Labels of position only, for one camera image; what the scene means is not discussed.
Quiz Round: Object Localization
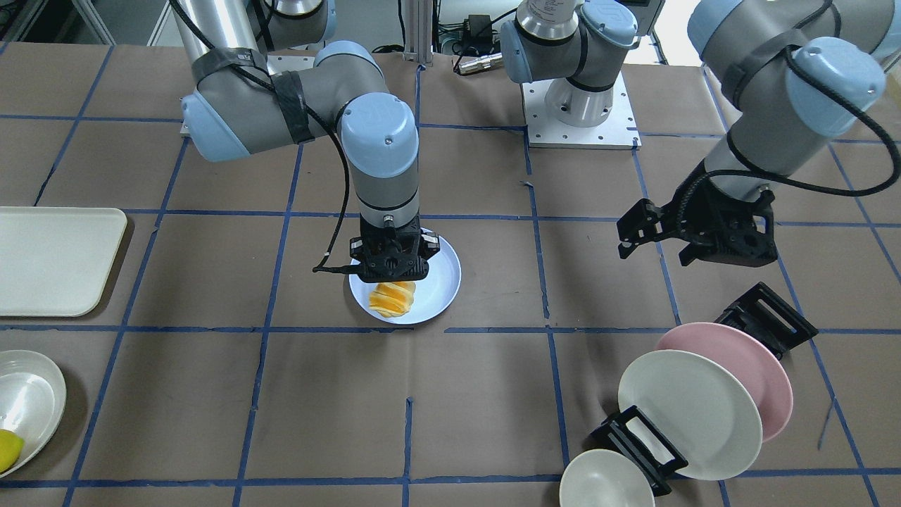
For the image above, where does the cream plate with lemon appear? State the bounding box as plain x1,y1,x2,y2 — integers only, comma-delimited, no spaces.
1,350,67,477

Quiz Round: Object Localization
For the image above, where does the cream bowl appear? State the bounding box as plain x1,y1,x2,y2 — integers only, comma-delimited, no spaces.
559,449,656,506

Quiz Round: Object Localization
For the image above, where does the cream plate in rack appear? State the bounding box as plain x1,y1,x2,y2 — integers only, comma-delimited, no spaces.
617,350,762,480

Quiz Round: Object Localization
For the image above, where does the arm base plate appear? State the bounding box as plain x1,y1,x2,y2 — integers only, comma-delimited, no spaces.
521,74,643,150

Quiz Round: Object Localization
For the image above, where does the pink plate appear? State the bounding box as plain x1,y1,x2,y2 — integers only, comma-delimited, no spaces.
654,322,794,442

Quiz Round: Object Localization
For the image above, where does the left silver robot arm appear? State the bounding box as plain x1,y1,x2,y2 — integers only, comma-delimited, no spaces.
500,1,899,267

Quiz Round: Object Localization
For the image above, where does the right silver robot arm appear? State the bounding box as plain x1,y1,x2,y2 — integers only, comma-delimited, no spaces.
170,1,440,283

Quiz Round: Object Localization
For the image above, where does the black power adapter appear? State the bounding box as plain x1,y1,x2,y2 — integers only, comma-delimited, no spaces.
462,14,493,46

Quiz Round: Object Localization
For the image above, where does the black dish rack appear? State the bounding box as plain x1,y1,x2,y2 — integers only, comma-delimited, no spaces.
590,282,819,496

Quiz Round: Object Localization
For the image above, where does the silver cylinder on table edge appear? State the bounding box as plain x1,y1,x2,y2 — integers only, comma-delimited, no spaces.
455,52,505,76

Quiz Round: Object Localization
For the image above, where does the white rectangular tray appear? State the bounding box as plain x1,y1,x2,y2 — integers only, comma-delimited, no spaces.
1,206,127,318

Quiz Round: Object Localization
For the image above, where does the striped bread roll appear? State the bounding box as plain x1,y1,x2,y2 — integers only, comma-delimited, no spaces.
369,280,416,318

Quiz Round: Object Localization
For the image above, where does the blue plate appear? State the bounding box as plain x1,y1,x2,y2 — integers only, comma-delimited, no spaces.
348,235,462,325

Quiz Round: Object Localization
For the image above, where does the aluminium frame post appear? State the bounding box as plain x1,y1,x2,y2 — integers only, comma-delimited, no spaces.
400,1,435,68

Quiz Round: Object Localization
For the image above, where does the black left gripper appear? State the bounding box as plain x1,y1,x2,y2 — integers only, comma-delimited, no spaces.
617,169,779,268

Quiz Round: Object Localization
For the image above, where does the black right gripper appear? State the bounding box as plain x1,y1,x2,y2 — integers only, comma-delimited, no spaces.
350,216,441,283

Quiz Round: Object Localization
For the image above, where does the yellow lemon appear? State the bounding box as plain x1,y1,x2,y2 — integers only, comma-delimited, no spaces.
0,429,25,474

